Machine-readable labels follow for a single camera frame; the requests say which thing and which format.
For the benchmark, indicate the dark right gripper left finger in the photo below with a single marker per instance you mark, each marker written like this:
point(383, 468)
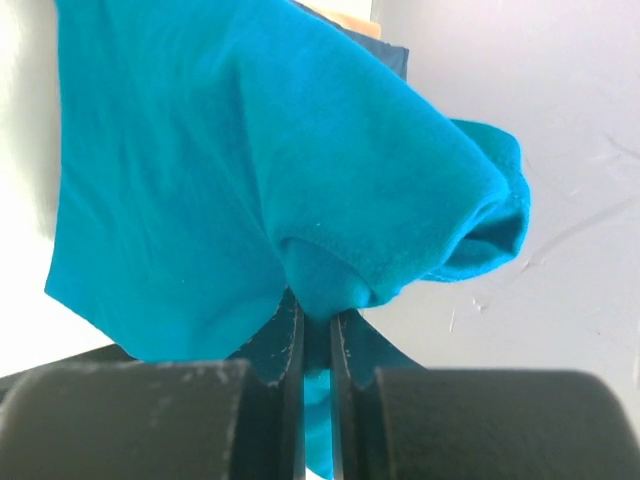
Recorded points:
point(101, 415)

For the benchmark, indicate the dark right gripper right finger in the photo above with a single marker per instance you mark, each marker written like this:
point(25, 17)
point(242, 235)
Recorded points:
point(395, 419)

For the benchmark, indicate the teal t-shirt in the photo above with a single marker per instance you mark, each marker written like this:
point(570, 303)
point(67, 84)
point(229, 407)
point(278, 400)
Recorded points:
point(217, 153)

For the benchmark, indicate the folded dark blue t-shirt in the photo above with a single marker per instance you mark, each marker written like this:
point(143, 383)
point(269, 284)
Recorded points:
point(394, 57)

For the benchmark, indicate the brown cardboard sheet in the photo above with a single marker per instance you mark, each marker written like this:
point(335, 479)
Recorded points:
point(346, 20)

